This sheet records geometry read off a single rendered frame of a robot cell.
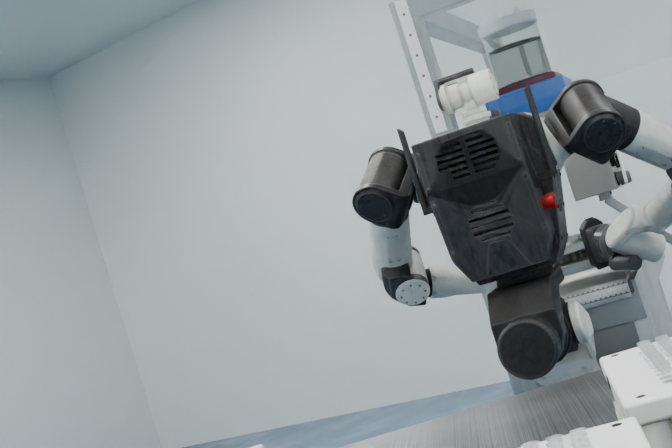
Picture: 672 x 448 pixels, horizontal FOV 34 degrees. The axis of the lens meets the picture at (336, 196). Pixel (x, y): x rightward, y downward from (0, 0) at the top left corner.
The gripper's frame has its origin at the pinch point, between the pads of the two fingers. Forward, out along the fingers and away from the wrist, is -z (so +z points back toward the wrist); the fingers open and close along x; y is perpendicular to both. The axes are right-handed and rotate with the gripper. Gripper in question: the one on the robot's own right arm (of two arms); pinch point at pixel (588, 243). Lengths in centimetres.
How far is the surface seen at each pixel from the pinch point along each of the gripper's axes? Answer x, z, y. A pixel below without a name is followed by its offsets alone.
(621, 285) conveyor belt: 11.2, 7.1, 1.3
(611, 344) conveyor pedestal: 26.7, -7.1, 0.4
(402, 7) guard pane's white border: -69, -3, -25
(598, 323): 18.9, 1.1, -4.8
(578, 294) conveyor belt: 10.6, 1.2, -7.4
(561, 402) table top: 1, 127, -69
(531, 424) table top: 0, 133, -75
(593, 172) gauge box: -16.7, 8.8, 2.9
